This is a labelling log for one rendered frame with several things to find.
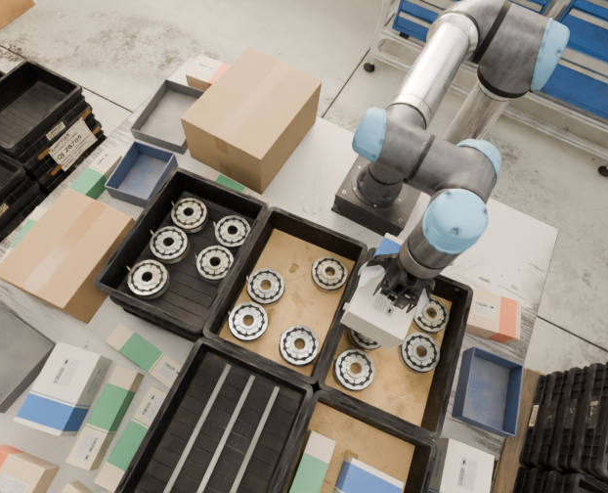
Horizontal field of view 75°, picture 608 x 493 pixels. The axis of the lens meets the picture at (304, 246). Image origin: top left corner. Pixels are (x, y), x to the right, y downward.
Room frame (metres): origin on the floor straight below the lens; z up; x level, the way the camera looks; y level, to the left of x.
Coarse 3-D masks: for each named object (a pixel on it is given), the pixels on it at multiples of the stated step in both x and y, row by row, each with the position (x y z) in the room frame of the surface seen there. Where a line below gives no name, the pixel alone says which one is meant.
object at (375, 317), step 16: (384, 240) 0.41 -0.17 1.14; (400, 240) 0.42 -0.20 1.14; (368, 288) 0.29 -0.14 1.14; (352, 304) 0.25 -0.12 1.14; (368, 304) 0.26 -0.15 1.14; (384, 304) 0.27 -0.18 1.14; (352, 320) 0.23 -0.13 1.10; (368, 320) 0.23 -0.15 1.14; (384, 320) 0.24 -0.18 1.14; (400, 320) 0.24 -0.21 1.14; (368, 336) 0.22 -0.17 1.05; (384, 336) 0.21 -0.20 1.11; (400, 336) 0.21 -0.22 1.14
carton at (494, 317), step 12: (480, 300) 0.47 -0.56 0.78; (492, 300) 0.48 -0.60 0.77; (504, 300) 0.49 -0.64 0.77; (516, 300) 0.50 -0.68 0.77; (480, 312) 0.44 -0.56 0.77; (492, 312) 0.44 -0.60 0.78; (504, 312) 0.45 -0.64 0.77; (516, 312) 0.46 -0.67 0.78; (468, 324) 0.39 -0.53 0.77; (480, 324) 0.40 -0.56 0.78; (492, 324) 0.41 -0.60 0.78; (504, 324) 0.42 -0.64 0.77; (516, 324) 0.42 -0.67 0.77; (492, 336) 0.38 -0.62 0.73; (504, 336) 0.38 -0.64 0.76; (516, 336) 0.38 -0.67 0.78
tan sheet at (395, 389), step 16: (448, 304) 0.42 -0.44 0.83; (432, 336) 0.32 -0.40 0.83; (336, 352) 0.22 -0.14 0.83; (368, 352) 0.24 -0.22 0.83; (384, 352) 0.25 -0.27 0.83; (416, 352) 0.26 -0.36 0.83; (352, 368) 0.19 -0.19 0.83; (384, 368) 0.21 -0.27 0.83; (400, 368) 0.21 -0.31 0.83; (336, 384) 0.14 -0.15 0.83; (384, 384) 0.16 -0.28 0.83; (400, 384) 0.17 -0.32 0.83; (416, 384) 0.18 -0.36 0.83; (368, 400) 0.12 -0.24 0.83; (384, 400) 0.13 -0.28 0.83; (400, 400) 0.13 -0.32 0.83; (416, 400) 0.14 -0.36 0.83; (400, 416) 0.10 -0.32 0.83; (416, 416) 0.11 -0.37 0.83
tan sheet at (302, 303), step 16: (272, 240) 0.51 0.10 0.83; (288, 240) 0.52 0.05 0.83; (272, 256) 0.45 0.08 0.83; (288, 256) 0.46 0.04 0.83; (304, 256) 0.47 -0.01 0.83; (320, 256) 0.48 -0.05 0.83; (336, 256) 0.50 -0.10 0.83; (288, 272) 0.42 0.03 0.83; (304, 272) 0.43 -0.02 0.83; (288, 288) 0.37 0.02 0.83; (304, 288) 0.38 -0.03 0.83; (288, 304) 0.32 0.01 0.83; (304, 304) 0.33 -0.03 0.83; (320, 304) 0.34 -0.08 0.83; (336, 304) 0.35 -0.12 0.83; (272, 320) 0.27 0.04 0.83; (288, 320) 0.28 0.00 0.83; (304, 320) 0.29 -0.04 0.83; (320, 320) 0.30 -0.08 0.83; (224, 336) 0.20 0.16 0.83; (272, 336) 0.23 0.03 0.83; (320, 336) 0.25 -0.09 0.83; (256, 352) 0.18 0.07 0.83; (272, 352) 0.19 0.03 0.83; (304, 368) 0.16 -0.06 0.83
